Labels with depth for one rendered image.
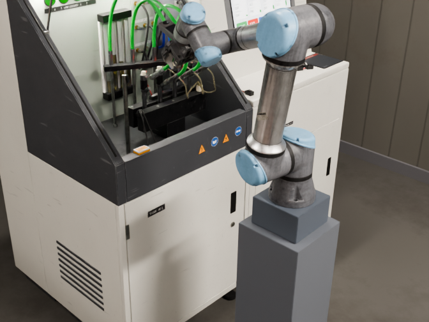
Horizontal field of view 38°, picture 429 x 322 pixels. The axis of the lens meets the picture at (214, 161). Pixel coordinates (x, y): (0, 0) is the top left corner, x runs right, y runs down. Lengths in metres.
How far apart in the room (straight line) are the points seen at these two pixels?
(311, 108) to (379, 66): 1.24
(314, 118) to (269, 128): 1.20
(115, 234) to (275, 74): 0.91
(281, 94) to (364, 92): 2.48
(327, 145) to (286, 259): 1.22
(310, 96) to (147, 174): 0.97
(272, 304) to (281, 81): 0.81
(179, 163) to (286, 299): 0.64
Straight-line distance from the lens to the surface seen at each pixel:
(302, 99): 2.79
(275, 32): 1.59
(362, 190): 3.92
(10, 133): 2.67
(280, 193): 1.95
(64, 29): 2.49
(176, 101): 2.49
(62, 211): 2.52
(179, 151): 2.27
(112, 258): 2.34
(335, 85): 2.99
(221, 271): 2.79
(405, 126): 4.07
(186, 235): 2.48
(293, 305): 2.07
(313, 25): 1.63
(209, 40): 1.93
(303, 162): 1.89
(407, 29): 3.90
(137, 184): 2.18
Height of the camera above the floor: 1.93
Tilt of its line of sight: 28 degrees down
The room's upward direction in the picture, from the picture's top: 1 degrees clockwise
